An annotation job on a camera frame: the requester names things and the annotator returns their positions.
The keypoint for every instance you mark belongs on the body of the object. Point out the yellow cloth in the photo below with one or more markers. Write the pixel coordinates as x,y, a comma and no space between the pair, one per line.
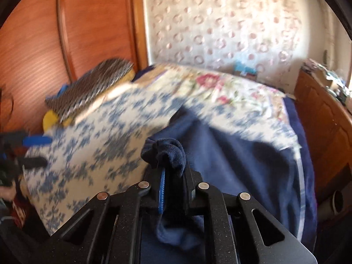
51,119

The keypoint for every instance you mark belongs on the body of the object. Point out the clutter pile on cabinet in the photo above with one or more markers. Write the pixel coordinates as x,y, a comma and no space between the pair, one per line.
330,79

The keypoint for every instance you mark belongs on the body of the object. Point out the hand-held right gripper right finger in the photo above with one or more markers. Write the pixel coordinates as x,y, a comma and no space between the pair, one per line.
189,191

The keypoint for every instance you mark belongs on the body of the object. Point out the blue tissue box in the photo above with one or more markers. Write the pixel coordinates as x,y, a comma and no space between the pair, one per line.
245,70

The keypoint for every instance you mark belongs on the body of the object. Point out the wooden cabinet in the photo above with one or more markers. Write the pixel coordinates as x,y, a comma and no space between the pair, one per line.
324,132

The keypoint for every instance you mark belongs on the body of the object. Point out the sheer circle-patterned curtain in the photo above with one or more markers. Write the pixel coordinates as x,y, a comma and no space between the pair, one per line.
233,24

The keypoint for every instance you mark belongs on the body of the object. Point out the navy circle-patterned folded cloth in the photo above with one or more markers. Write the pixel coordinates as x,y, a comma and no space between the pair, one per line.
93,85

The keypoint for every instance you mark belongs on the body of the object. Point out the floral patchwork bed sheet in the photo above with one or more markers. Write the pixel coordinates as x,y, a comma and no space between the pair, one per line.
115,143

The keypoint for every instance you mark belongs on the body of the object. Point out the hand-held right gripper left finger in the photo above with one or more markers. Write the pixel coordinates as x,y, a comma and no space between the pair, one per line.
162,195

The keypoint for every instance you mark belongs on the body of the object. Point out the navy blanket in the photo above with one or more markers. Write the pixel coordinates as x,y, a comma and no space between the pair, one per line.
305,156

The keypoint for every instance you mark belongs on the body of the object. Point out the grey tube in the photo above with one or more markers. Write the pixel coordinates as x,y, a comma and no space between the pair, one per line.
338,202

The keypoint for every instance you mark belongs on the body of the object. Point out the navy printed t-shirt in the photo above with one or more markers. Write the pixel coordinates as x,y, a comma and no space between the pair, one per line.
233,165

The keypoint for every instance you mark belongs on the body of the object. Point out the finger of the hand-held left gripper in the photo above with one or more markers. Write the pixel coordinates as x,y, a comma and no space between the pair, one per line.
37,140
34,161

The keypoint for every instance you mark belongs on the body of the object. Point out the wooden headboard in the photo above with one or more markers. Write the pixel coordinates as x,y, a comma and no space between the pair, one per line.
68,33

